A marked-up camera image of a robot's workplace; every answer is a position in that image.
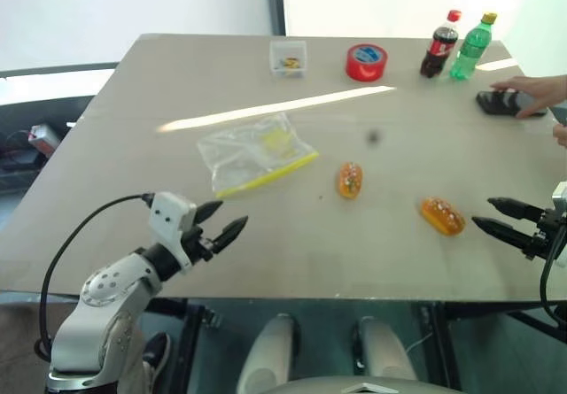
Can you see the cola bottle red cap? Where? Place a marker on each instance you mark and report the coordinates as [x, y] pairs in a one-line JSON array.
[[438, 48]]

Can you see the person's bare hand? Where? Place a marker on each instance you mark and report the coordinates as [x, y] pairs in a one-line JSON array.
[[561, 136], [542, 88]]

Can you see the dark window post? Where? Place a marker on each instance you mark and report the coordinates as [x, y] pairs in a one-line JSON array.
[[274, 2]]

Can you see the white robot leg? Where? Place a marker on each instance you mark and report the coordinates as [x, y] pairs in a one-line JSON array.
[[266, 354], [383, 349]]

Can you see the beige trouser leg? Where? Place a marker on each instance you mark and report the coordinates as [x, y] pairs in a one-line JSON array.
[[128, 358]]

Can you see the red tape roll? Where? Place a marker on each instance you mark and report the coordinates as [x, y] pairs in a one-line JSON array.
[[365, 63]]

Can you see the clear yellow-zip plastic bag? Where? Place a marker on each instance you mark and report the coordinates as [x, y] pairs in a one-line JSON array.
[[252, 155]]

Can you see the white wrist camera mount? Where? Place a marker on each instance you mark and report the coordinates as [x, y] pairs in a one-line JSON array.
[[561, 195], [167, 217]]

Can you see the clear plastic box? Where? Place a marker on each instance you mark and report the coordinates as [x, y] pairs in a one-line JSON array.
[[288, 59]]

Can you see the green bottle yellow cap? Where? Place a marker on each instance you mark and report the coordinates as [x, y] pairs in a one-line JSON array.
[[470, 53]]

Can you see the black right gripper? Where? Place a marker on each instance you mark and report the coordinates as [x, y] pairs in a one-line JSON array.
[[547, 230]]

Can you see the grey robot torso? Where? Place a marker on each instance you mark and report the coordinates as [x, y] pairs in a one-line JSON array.
[[363, 386]]

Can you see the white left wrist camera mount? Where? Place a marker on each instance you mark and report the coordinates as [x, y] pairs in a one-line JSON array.
[[167, 217]]

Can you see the black smartphone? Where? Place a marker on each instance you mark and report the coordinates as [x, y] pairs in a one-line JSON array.
[[498, 103]]

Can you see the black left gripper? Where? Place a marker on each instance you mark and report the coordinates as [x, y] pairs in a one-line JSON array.
[[201, 243]]

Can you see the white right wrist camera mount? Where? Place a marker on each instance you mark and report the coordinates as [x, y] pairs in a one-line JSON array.
[[561, 195]]

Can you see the red and white box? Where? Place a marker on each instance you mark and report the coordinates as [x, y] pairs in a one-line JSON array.
[[43, 136]]

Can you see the orange sprinkled donut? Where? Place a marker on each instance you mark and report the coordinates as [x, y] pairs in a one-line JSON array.
[[351, 180], [443, 217]]

